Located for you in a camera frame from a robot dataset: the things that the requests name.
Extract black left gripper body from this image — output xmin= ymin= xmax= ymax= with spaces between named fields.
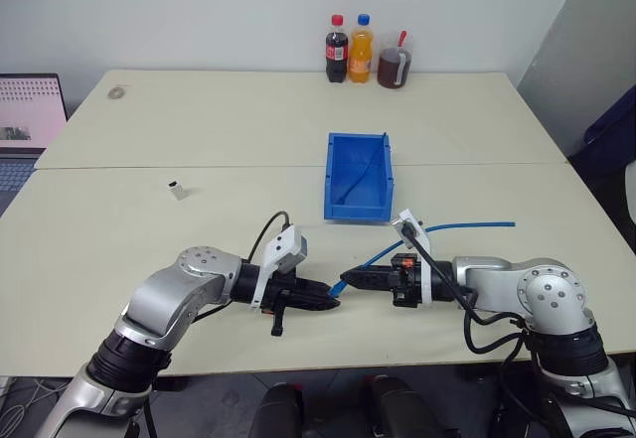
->
xmin=258 ymin=269 xmax=301 ymax=338

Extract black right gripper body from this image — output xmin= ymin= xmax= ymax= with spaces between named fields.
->
xmin=390 ymin=253 xmax=424 ymax=309

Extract blue cable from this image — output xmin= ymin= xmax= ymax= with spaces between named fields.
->
xmin=328 ymin=219 xmax=517 ymax=301

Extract blue plastic bin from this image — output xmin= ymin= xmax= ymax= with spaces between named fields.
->
xmin=323 ymin=130 xmax=397 ymax=223

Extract small white coupler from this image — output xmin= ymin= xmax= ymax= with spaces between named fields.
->
xmin=167 ymin=179 xmax=192 ymax=203

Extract dark rounded shape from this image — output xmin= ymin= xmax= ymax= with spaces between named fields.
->
xmin=364 ymin=373 xmax=462 ymax=438
xmin=246 ymin=381 xmax=305 ymax=438

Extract jar of dark liquid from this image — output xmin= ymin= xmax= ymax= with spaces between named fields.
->
xmin=376 ymin=30 xmax=415 ymax=90

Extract orange soda bottle blue cap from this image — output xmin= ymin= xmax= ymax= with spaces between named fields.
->
xmin=347 ymin=12 xmax=376 ymax=84

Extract cola bottle red cap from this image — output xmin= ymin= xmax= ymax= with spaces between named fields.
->
xmin=324 ymin=14 xmax=351 ymax=84

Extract dark blue chair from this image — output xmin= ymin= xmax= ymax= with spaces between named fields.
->
xmin=567 ymin=91 xmax=636 ymax=256

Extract grey partition panel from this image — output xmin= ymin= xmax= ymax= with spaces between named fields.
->
xmin=515 ymin=0 xmax=636 ymax=157

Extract open laptop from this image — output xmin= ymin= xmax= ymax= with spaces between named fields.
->
xmin=0 ymin=73 xmax=69 ymax=217

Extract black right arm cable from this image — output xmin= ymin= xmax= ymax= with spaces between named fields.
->
xmin=402 ymin=222 xmax=529 ymax=356

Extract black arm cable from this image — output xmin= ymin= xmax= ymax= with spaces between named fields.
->
xmin=246 ymin=210 xmax=292 ymax=265
xmin=402 ymin=222 xmax=529 ymax=356

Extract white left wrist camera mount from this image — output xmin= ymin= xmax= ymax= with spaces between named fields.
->
xmin=250 ymin=223 xmax=310 ymax=313

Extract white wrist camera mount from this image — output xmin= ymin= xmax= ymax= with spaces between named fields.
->
xmin=390 ymin=208 xmax=434 ymax=306
xmin=250 ymin=223 xmax=310 ymax=313

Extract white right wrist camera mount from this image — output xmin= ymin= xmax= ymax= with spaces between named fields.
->
xmin=390 ymin=208 xmax=434 ymax=306

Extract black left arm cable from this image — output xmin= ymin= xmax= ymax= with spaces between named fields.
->
xmin=246 ymin=210 xmax=292 ymax=265

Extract white floor cables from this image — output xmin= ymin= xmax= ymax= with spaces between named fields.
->
xmin=0 ymin=376 xmax=59 ymax=437

